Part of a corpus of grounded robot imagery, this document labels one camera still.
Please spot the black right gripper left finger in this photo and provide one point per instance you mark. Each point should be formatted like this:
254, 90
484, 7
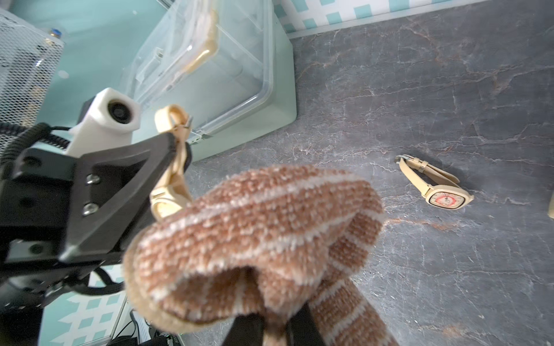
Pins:
246, 330

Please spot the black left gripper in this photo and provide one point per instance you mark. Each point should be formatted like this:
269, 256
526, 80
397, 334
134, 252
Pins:
73, 209

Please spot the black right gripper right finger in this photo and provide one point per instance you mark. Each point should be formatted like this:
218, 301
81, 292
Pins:
301, 329

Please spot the cream square dial watch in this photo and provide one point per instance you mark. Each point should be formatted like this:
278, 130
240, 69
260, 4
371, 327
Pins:
551, 207

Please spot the translucent green storage box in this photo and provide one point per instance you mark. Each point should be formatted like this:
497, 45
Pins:
228, 64

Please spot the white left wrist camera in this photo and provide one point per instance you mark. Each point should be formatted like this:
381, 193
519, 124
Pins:
108, 121

